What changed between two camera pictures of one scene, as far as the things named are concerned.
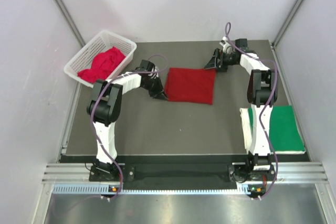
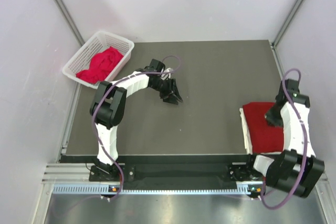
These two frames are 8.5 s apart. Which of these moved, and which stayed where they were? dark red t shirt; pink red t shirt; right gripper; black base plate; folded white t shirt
Moved: dark red t shirt; right gripper
Stayed: folded white t shirt; black base plate; pink red t shirt
